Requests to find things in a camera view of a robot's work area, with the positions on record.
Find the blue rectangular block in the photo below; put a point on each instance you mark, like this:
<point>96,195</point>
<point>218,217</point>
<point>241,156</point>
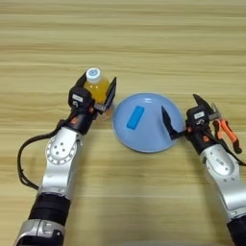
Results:
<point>135,118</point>

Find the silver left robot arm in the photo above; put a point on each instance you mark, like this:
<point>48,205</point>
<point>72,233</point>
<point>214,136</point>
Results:
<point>61,160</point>

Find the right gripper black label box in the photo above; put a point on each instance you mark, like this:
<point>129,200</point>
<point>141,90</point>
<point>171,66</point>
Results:
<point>198,114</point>

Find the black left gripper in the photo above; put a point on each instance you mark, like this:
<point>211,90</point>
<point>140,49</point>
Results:
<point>82,121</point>

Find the light blue round plate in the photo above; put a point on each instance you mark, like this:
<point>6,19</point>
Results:
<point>150,134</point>

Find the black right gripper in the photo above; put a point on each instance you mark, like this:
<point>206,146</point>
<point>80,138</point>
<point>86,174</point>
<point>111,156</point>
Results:
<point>200,136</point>

